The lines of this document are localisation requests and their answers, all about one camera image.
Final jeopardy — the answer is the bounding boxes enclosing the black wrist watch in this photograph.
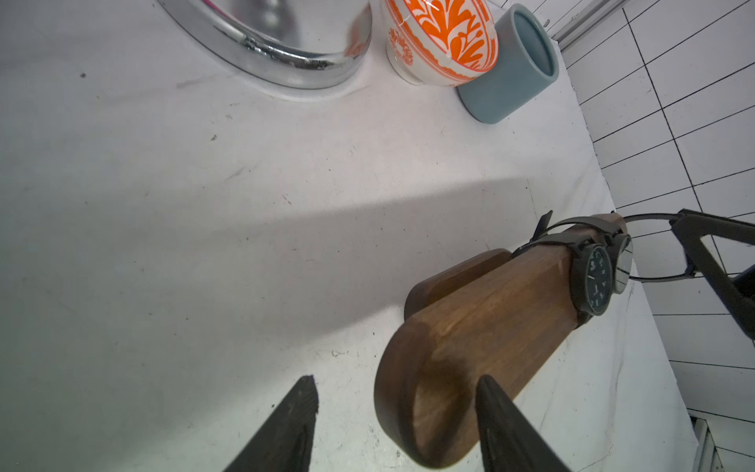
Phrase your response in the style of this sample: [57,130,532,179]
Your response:
[531,210,633,294]
[624,212,698,283]

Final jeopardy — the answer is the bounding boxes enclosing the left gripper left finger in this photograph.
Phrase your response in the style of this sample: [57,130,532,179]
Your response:
[225,375,320,472]

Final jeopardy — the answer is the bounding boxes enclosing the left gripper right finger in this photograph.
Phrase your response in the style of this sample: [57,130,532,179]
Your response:
[475,375,568,472]

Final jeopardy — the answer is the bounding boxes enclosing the black watch green numerals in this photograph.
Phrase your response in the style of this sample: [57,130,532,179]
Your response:
[513,232,613,326]

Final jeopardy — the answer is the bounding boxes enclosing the orange patterned small bowl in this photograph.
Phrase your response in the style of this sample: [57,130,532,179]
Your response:
[381,0,499,88]

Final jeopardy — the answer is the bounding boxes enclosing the brown wooden watch stand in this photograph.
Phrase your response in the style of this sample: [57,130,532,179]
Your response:
[374,225,605,468]

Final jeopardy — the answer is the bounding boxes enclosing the silver metal glass rack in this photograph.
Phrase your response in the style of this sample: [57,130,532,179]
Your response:
[159,0,374,90]

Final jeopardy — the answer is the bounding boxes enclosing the grey-green ceramic cup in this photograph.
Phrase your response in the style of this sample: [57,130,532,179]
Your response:
[457,4,560,124]

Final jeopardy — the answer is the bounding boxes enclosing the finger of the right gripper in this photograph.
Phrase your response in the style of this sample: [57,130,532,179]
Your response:
[670,208,755,342]

